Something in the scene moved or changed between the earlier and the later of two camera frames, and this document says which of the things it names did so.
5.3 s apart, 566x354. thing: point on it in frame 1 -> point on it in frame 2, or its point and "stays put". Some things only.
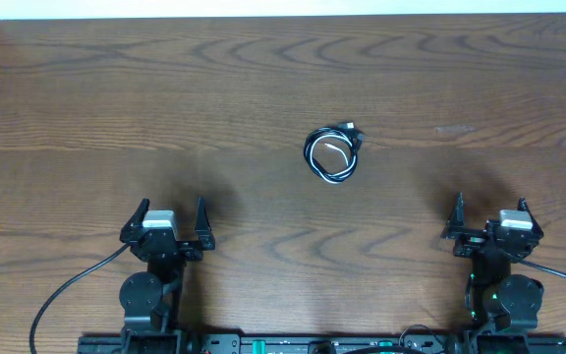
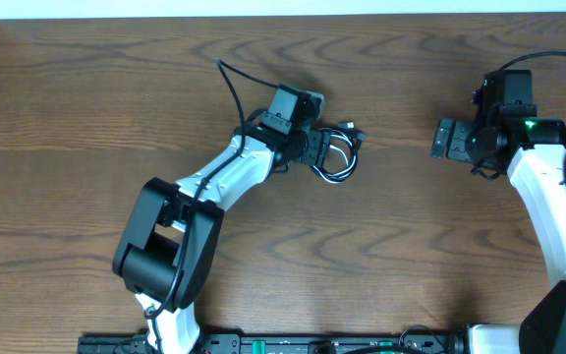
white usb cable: x=344 y=132 stays put
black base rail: x=174 y=342 stays put
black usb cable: x=345 y=130 stays put
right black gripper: x=472 y=241 -> x=456 y=147
